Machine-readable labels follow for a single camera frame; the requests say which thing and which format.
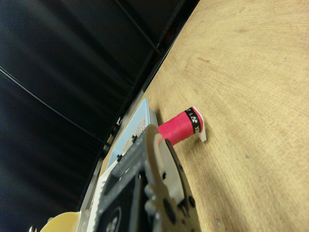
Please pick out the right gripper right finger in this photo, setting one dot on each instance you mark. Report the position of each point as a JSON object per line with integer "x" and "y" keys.
{"x": 166, "y": 212}

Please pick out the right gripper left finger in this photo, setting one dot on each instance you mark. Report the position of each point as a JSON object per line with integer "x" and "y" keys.
{"x": 130, "y": 154}

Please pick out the blue litter tray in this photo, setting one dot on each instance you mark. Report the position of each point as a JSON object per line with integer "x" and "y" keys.
{"x": 137, "y": 130}

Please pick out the white bin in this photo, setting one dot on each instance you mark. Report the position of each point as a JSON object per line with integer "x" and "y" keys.
{"x": 62, "y": 222}

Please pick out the black curtain stand pole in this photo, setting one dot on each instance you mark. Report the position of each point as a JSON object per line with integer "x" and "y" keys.
{"x": 48, "y": 102}
{"x": 137, "y": 27}

